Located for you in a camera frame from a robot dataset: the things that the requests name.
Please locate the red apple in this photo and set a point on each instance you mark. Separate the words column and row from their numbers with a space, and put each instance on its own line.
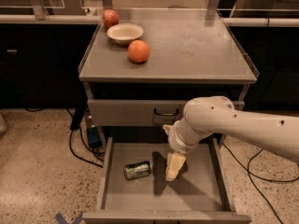
column 110, row 18

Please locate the blue tape mark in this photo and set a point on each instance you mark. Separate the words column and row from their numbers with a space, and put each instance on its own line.
column 61, row 219

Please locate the white horizontal rail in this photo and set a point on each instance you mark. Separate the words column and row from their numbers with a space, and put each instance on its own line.
column 66, row 19

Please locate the white bowl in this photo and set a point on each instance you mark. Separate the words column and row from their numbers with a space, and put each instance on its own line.
column 125, row 33

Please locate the blue box on floor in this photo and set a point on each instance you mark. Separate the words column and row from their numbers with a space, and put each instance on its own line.
column 94, row 139

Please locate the grey drawer cabinet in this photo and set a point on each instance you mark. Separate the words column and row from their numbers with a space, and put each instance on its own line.
column 190, row 55

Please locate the open grey middle drawer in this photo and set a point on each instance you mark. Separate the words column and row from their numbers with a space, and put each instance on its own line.
column 199, row 195

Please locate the black drawer handle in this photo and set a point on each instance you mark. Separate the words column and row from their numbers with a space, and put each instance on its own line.
column 157, row 113

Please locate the orange fruit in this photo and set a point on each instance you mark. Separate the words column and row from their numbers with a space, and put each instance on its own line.
column 138, row 51

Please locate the grey top drawer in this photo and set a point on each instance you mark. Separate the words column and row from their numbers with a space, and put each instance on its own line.
column 133, row 113

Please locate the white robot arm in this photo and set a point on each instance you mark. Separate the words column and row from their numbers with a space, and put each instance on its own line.
column 204, row 116

